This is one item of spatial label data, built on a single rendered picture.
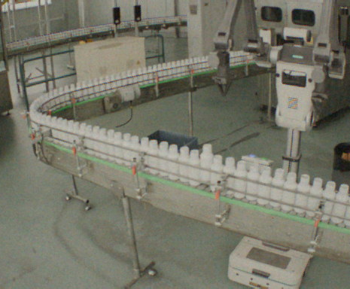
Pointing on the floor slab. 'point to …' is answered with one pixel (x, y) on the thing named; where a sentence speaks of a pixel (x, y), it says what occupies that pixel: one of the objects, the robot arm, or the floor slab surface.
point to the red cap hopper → (26, 34)
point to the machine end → (349, 31)
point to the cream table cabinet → (109, 58)
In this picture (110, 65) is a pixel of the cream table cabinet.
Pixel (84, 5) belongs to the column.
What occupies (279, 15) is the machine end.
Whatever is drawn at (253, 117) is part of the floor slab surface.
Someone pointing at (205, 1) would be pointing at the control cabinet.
